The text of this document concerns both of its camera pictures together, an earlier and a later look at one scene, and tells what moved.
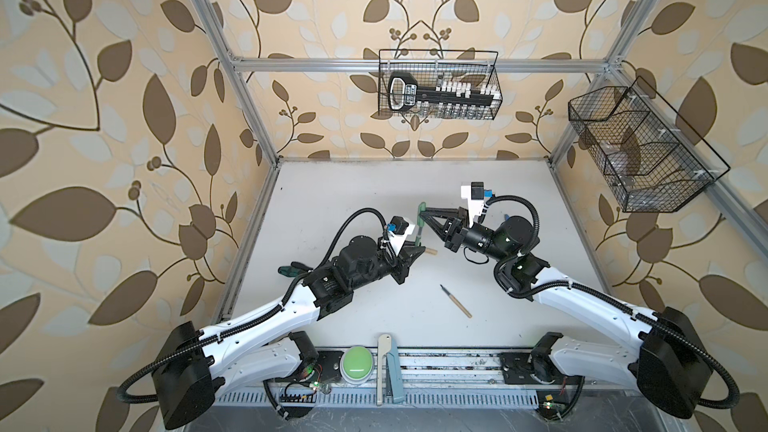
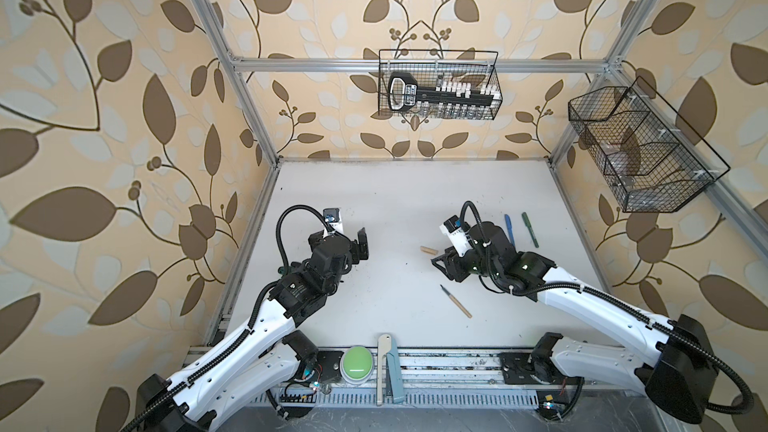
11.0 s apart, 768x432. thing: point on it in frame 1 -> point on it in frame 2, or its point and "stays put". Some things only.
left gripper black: x=403 y=261 -> x=354 y=255
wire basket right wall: x=645 y=154 stays put
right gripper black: x=456 y=232 -> x=451 y=264
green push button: x=357 y=364 stays put
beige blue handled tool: x=386 y=351 stays put
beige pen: x=456 y=301 stays put
